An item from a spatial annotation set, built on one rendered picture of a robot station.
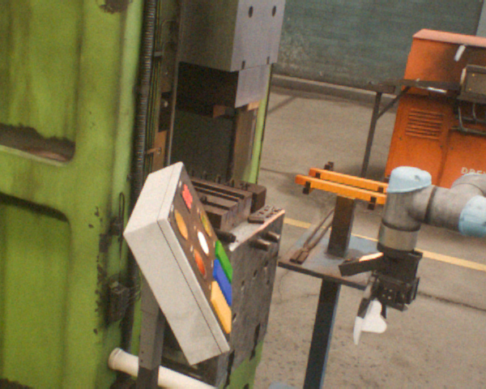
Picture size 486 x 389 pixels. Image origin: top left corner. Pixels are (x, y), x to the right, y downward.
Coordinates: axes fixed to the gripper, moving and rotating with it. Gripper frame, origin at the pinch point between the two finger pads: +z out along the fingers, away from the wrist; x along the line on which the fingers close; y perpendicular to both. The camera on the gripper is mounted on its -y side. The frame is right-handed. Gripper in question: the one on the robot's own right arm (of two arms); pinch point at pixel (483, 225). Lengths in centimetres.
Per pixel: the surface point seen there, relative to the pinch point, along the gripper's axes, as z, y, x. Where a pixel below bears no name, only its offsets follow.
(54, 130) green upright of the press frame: -25, -82, -101
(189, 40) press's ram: -49, -63, -77
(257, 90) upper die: -37, -54, -57
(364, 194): -5.2, -32.3, -20.7
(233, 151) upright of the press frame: -12, -71, -38
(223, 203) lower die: -6, -55, -65
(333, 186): -5.4, -42.2, -22.7
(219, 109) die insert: -29, -63, -60
